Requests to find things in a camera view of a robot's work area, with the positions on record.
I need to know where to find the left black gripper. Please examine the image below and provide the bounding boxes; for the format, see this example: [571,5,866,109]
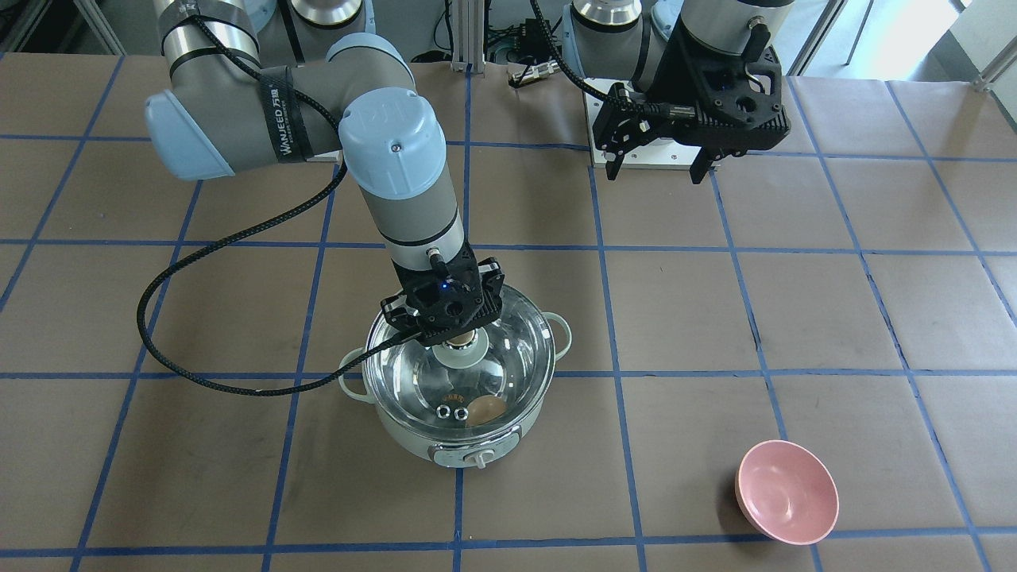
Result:
[593,28,791,184]

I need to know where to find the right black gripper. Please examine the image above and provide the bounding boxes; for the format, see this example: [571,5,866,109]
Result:
[381,244,505,347]

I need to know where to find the glass pot lid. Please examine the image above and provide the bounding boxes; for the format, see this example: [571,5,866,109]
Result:
[364,284,555,443]

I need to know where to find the beige egg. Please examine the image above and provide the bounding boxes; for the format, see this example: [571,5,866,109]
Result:
[466,395,509,427]

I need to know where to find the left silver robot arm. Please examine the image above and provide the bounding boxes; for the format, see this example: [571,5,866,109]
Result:
[557,1,792,184]

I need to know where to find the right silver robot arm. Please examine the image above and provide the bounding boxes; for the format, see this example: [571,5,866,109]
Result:
[145,1,504,346]

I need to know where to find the pale green electric pot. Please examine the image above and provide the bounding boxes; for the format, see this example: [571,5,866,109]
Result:
[337,286,573,471]

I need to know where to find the pink bowl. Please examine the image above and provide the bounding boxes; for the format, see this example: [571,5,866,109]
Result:
[734,439,840,546]

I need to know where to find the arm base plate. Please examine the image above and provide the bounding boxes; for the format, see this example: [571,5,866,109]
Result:
[306,149,344,164]
[584,79,720,171]

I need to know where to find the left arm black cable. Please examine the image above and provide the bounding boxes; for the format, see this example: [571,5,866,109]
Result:
[528,0,700,120]

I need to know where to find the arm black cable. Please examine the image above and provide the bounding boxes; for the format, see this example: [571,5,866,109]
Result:
[528,0,700,120]
[135,16,422,396]

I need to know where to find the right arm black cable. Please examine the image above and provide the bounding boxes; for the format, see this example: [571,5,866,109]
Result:
[135,16,422,396]

